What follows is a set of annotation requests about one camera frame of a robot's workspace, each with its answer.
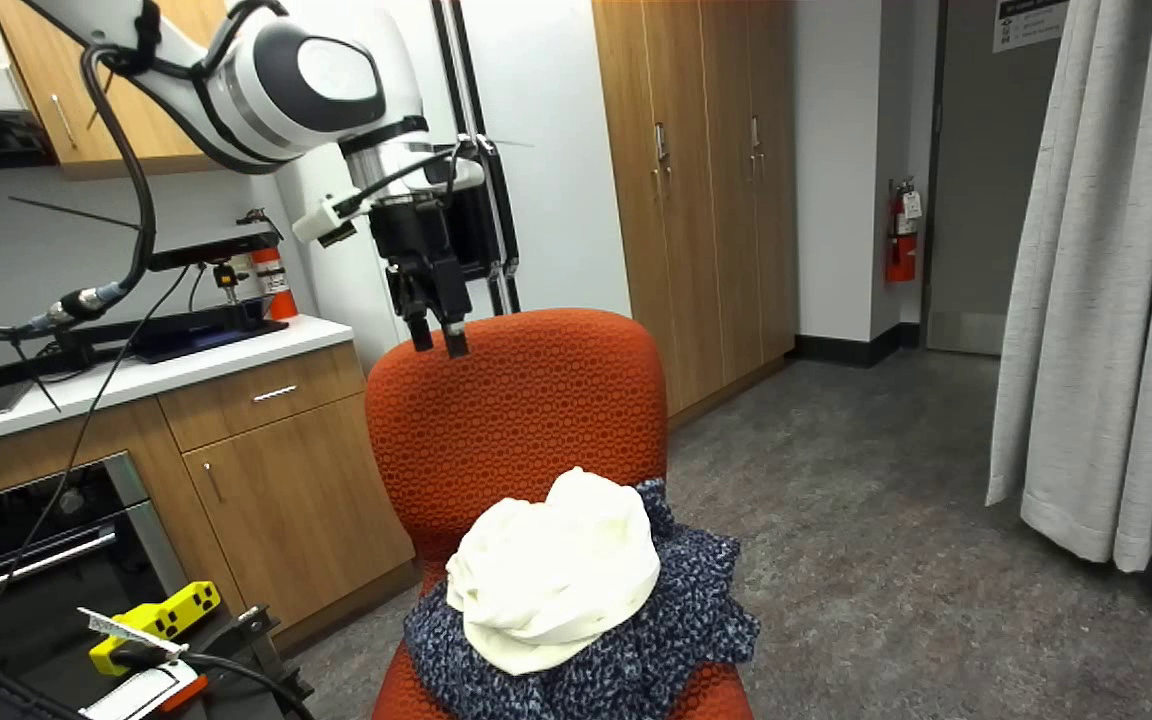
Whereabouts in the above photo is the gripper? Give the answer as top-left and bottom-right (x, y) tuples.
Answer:
(368, 194), (474, 360)

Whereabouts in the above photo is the cream fleece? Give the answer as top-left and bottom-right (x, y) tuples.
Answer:
(445, 466), (662, 677)

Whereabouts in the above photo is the blue speckled fleece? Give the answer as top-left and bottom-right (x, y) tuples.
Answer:
(403, 477), (763, 720)

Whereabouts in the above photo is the orange fabric chair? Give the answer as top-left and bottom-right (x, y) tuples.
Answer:
(364, 308), (757, 720)

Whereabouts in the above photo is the small red fire extinguisher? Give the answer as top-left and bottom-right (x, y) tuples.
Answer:
(250, 245), (300, 322)

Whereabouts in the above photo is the white refrigerator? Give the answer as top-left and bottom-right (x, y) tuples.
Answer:
(274, 0), (634, 375)

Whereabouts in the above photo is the wooden drawer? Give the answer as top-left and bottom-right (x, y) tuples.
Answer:
(157, 342), (368, 453)

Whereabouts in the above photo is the wooden cabinet door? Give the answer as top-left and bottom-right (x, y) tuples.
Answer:
(182, 393), (417, 633)

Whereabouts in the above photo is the tall wooden wardrobe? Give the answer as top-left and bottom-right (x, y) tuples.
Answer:
(591, 0), (800, 418)

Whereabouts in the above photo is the yellow power strip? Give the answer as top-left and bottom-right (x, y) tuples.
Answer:
(88, 580), (223, 678)

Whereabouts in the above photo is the wooden upper cabinet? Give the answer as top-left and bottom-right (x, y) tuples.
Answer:
(0, 0), (242, 182)

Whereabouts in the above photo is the black oven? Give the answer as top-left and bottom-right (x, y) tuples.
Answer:
(0, 450), (189, 691)

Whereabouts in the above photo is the grey door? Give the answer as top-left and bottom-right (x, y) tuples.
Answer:
(924, 0), (1065, 357)

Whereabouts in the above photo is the door sign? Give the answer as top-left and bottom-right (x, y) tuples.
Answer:
(991, 0), (1071, 54)

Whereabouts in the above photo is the grey curtain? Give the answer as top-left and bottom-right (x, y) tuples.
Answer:
(985, 0), (1152, 603)

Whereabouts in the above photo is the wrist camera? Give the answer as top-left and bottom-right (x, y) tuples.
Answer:
(446, 186), (499, 282)

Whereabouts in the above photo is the camera on mount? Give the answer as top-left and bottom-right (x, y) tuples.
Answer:
(54, 231), (289, 369)

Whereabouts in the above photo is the black cable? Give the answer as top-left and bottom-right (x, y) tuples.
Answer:
(0, 264), (194, 641)

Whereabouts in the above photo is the red wall fire extinguisher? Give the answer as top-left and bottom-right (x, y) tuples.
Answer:
(884, 177), (925, 285)

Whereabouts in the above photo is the oven door handle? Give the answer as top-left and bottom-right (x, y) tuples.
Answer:
(0, 531), (119, 612)

